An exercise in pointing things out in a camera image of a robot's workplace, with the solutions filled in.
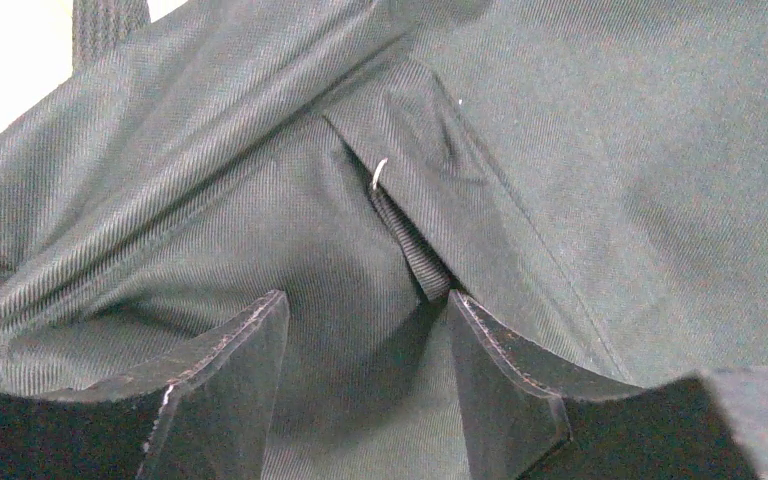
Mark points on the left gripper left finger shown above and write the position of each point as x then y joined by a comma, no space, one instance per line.
201,411

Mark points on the black student backpack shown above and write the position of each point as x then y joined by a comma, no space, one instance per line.
592,173

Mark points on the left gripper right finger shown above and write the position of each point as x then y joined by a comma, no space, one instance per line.
528,413

